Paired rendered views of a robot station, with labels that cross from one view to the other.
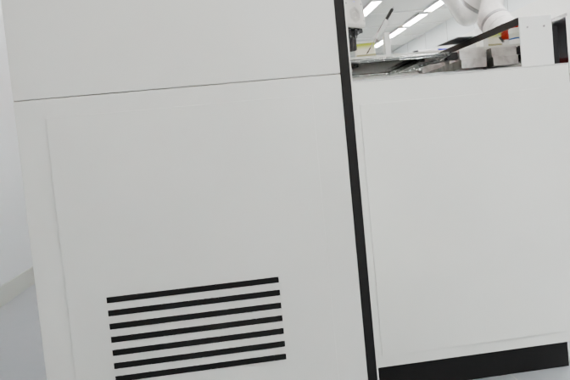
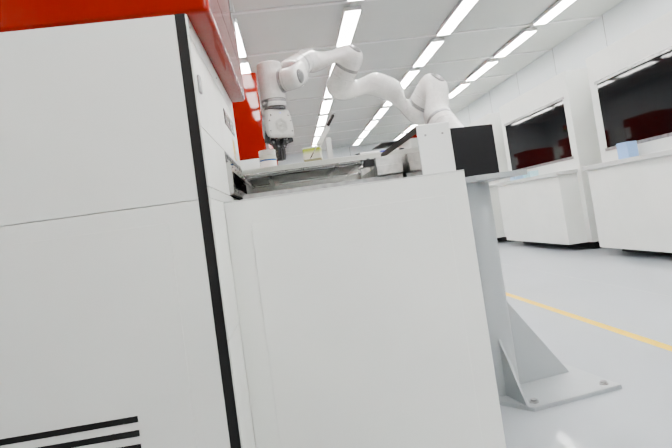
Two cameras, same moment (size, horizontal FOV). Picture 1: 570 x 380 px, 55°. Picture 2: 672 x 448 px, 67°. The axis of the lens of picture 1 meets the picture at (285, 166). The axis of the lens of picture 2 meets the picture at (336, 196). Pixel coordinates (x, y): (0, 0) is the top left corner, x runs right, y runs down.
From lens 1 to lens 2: 45 cm
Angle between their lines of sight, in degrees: 5
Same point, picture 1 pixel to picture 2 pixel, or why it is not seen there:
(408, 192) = (305, 309)
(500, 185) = (401, 297)
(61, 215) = not seen: outside the picture
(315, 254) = (176, 390)
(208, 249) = (60, 390)
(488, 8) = (432, 108)
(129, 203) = not seen: outside the picture
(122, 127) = not seen: outside the picture
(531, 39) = (430, 146)
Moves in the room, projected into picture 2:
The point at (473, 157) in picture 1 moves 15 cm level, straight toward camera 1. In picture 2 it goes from (371, 269) to (353, 279)
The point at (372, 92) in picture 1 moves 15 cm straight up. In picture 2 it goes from (263, 209) to (255, 151)
